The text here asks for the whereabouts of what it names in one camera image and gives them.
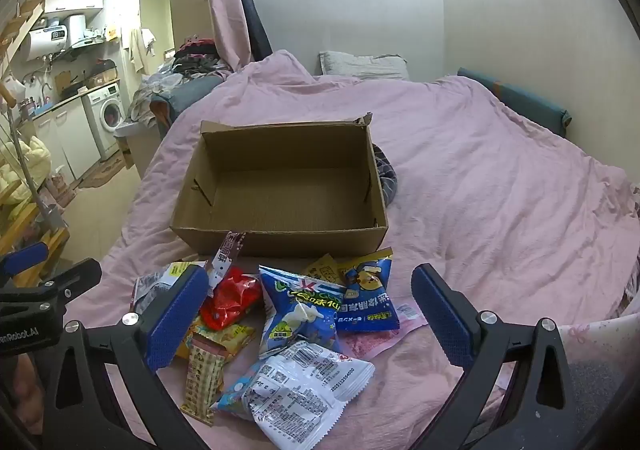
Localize person's grey trousers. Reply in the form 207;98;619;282
565;360;626;450

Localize brown cardboard box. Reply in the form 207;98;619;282
170;112;390;261

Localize wooden staircase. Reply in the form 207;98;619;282
0;0;48;75

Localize red trimmed white snack bag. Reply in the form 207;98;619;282
260;340;376;403

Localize wooden rack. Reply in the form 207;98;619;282
0;202;71;288

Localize blue and white snack bag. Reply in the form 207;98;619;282
210;361;348;450

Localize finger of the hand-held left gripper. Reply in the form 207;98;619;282
0;242;49;277
27;258;103;305

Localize white washing machine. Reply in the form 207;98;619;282
81;82;126;161

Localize range hood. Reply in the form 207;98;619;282
70;32;108;49

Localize blue yellow cartoon snack bag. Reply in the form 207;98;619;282
335;248;401;333

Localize patterned floor mat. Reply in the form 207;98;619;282
77;152;132;189

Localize white base cabinet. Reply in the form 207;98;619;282
17;100;103;181

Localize yellow quilt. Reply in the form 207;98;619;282
0;135;53;205

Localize teal bolster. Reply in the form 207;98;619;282
457;67;573;138

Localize tan kraft snack packet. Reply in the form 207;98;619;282
304;253;346;288

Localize dark plaid cloth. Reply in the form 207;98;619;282
371;142;398;205

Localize pink curtain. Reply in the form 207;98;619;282
204;0;251;73

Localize metal stand pole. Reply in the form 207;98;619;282
0;104;68;233

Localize light clothes pile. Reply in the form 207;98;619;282
127;72;186;125

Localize grey pillow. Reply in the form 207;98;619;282
319;51;410;80

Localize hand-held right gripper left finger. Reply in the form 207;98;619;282
42;265;221;450

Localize brown snack bar packet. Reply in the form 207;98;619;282
212;231;247;281

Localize blue star snack bag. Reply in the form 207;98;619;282
257;266;346;358

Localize pink bow bedsheet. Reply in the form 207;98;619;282
560;312;640;361

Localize person's left hand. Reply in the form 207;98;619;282
0;355;51;426

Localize white water heater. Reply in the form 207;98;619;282
22;14;87;63

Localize white wall cabinet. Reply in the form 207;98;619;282
44;0;105;14

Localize pink snack packet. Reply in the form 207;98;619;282
340;302;428;361

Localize hanging cream towel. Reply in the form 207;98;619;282
121;28;157;75

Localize small brown carton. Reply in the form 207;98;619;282
85;67;118;88

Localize grey white snack packet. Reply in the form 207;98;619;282
131;261;201;315

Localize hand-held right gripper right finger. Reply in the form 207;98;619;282
410;264;588;450

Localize dark clothes pile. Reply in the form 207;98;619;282
172;37;233;78

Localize long biscuit packet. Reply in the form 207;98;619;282
181;335;226;427

